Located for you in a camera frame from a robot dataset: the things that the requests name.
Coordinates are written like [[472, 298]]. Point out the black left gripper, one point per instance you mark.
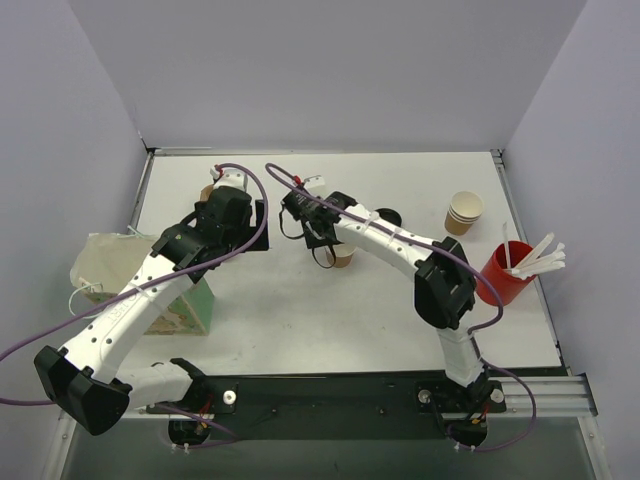
[[257, 232]]

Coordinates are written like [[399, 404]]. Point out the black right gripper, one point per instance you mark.
[[298, 204]]

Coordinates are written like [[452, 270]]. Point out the brown paper coffee cup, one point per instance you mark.
[[340, 255]]

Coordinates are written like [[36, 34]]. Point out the black plastic cup lid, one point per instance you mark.
[[391, 216]]

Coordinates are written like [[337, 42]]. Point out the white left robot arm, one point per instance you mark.
[[178, 260]]

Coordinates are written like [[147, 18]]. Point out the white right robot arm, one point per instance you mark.
[[443, 285]]

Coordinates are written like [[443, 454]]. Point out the green paper takeout bag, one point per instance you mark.
[[109, 260]]

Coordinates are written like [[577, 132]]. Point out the brown pulp cup carrier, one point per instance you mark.
[[206, 192]]

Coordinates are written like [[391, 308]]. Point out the stack of brown paper cups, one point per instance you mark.
[[464, 210]]

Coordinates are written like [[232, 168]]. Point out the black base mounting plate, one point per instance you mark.
[[310, 422]]

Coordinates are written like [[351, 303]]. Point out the red cylindrical straw holder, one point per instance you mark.
[[506, 285]]

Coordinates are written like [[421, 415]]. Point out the white wrapped straws bundle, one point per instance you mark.
[[537, 261]]

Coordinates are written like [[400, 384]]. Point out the aluminium front rail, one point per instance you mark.
[[550, 395]]

